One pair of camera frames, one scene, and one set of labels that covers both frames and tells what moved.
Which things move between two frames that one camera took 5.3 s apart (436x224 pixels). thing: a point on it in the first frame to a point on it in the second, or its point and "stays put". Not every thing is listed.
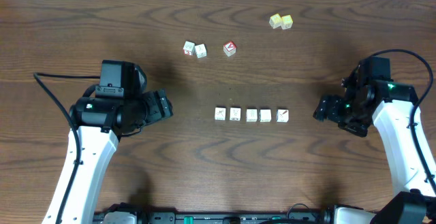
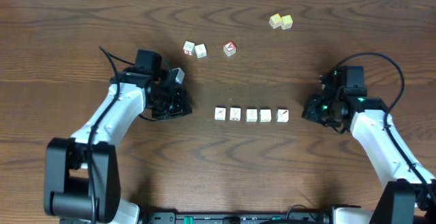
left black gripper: [161, 103] to [182, 105]
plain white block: [265, 115] stays put
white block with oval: [235, 114] stays put
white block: [251, 115] stays put
